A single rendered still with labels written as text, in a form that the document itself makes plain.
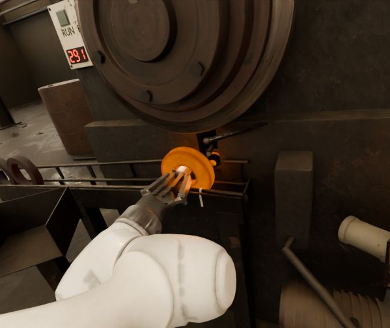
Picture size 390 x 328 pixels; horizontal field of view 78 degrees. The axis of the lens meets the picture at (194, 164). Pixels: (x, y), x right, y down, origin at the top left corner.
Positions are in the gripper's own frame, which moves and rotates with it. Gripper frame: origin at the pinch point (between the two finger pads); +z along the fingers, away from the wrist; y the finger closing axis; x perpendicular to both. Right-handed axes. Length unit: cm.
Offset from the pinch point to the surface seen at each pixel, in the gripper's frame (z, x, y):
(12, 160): -1, -1, -86
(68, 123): 139, -40, -242
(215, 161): 8.0, -2.1, 5.7
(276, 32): -1.4, 30.1, 25.4
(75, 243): 13, -77, -110
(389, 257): -12.9, -7.0, 44.9
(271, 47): -1.6, 27.8, 24.6
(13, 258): -31, -15, -48
